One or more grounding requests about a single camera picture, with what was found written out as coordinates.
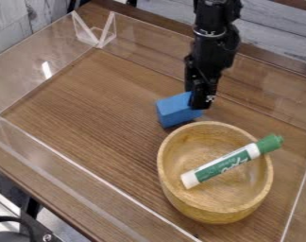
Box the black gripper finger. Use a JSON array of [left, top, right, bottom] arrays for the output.
[[184, 62, 200, 92], [190, 78, 219, 110]]

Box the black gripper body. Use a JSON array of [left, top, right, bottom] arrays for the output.
[[184, 27, 242, 79]]

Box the blue foam block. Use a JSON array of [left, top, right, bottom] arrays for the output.
[[155, 92, 202, 128]]

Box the light wooden bowl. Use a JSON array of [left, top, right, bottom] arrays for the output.
[[156, 121, 274, 224]]

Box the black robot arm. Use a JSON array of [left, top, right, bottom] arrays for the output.
[[184, 0, 243, 110]]

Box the green and white marker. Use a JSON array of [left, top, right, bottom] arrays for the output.
[[180, 134, 284, 189]]

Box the clear acrylic tray wall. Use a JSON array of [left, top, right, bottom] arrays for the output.
[[0, 6, 306, 242]]

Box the black metal bracket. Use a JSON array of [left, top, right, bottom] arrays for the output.
[[19, 213, 63, 242]]

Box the black cable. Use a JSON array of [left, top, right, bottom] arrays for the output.
[[0, 216, 36, 242]]

